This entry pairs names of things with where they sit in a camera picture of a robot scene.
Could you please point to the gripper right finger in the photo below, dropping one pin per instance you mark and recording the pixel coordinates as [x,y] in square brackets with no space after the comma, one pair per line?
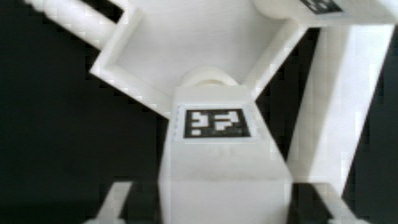
[344,216]

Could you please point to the white U-shaped fence frame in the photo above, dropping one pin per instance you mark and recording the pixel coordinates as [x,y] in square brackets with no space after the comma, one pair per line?
[340,88]

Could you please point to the white chair seat part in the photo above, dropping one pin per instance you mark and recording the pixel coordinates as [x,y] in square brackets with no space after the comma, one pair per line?
[171,36]

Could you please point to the white chair leg with tag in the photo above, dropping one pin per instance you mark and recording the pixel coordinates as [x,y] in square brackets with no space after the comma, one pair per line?
[331,12]

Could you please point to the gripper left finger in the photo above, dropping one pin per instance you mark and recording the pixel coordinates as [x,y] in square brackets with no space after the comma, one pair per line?
[109,213]

